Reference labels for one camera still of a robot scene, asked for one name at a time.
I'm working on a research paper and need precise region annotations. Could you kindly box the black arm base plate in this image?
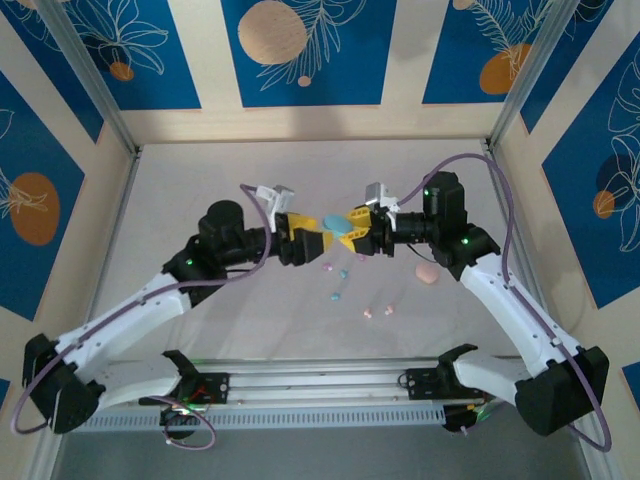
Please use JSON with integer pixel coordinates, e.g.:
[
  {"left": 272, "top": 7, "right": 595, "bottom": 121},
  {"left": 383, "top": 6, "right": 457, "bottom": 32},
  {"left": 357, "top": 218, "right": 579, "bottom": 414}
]
[
  {"left": 405, "top": 367, "right": 454, "bottom": 402},
  {"left": 192, "top": 372, "right": 231, "bottom": 407}
]

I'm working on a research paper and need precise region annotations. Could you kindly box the aluminium frame side rail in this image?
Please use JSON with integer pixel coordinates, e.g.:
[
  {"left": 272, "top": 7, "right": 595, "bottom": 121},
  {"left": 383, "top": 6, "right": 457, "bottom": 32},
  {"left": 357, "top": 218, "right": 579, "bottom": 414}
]
[
  {"left": 482, "top": 142, "right": 604, "bottom": 480},
  {"left": 27, "top": 149, "right": 144, "bottom": 480}
]

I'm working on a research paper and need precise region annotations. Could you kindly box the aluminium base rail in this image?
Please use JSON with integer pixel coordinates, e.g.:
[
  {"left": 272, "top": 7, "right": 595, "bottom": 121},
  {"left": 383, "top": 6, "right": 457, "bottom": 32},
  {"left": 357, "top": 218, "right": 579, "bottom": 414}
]
[{"left": 197, "top": 356, "right": 519, "bottom": 404}]

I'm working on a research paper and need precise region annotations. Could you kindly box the grey slotted cable duct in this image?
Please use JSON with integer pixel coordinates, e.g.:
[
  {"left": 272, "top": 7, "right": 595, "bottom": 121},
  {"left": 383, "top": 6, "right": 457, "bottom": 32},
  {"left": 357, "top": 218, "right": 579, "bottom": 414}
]
[{"left": 82, "top": 405, "right": 447, "bottom": 432}]

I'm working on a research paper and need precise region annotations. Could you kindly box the aluminium frame post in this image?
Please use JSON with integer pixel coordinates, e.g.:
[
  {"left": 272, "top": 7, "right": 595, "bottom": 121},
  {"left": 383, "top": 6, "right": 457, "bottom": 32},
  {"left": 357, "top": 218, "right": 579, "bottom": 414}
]
[
  {"left": 34, "top": 0, "right": 144, "bottom": 157},
  {"left": 485, "top": 0, "right": 615, "bottom": 151}
]

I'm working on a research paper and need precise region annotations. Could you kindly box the blue earbud charging case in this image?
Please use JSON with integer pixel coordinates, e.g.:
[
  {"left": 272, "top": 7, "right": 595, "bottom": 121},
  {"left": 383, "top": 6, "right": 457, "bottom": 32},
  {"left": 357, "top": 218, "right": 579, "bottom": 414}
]
[{"left": 319, "top": 213, "right": 354, "bottom": 241}]

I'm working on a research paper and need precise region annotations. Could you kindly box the black under-rail bracket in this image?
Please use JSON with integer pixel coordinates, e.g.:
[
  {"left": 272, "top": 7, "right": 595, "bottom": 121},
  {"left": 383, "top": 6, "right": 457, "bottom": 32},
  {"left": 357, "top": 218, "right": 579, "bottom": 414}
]
[
  {"left": 159, "top": 405, "right": 201, "bottom": 441},
  {"left": 442, "top": 403, "right": 494, "bottom": 435}
]

